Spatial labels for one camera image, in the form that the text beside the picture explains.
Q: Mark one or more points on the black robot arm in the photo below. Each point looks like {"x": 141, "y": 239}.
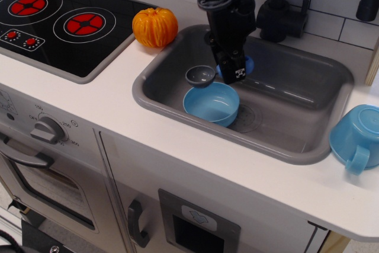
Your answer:
{"x": 231, "y": 21}

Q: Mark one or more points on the black toy stovetop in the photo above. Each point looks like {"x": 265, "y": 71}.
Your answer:
{"x": 73, "y": 39}

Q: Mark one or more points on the light blue plastic cup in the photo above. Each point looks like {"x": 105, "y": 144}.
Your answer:
{"x": 354, "y": 140}

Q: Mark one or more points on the grey oven knob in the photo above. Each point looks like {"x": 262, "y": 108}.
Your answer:
{"x": 47, "y": 130}

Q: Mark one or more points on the orange plastic pumpkin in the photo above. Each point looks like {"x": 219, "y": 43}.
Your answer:
{"x": 155, "y": 27}

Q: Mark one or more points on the grey plastic sink basin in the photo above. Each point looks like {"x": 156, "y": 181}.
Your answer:
{"x": 288, "y": 104}

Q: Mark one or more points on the light blue plastic bowl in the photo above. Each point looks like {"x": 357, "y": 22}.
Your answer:
{"x": 217, "y": 103}

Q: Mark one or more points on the grey oven door handle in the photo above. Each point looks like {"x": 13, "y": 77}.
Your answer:
{"x": 39, "y": 160}

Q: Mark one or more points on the grey spoon with blue handle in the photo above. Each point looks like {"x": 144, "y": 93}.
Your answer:
{"x": 202, "y": 76}

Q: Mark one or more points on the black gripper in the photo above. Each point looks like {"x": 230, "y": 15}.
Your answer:
{"x": 230, "y": 24}

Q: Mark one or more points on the dark grey toy faucet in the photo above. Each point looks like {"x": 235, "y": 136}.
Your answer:
{"x": 277, "y": 20}

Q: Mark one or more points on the grey cabinet door handle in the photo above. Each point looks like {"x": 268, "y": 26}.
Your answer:
{"x": 138, "y": 236}

